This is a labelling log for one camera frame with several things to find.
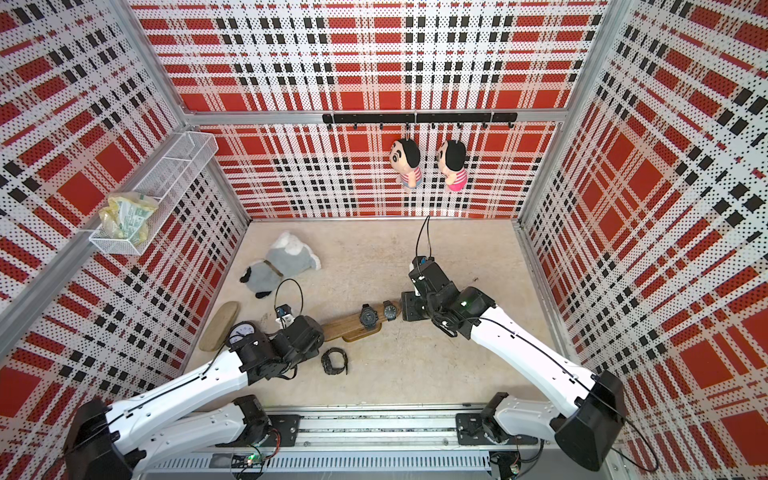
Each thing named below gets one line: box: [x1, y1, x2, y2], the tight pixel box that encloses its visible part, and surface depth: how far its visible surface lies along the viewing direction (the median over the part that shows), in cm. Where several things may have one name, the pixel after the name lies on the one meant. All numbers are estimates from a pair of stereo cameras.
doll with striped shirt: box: [389, 138, 423, 189], surface depth 95 cm
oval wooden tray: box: [199, 300, 241, 352], surface depth 91 cm
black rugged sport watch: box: [383, 300, 397, 321], surface depth 88 cm
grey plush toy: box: [240, 233, 321, 299], surface depth 100 cm
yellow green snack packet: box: [99, 192, 159, 245], surface depth 64 cm
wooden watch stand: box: [321, 301, 402, 341], surface depth 86 cm
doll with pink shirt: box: [436, 140, 468, 192], surface depth 96 cm
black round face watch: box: [360, 303, 379, 331], surface depth 86 cm
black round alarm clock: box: [229, 321, 256, 345], surface depth 90 cm
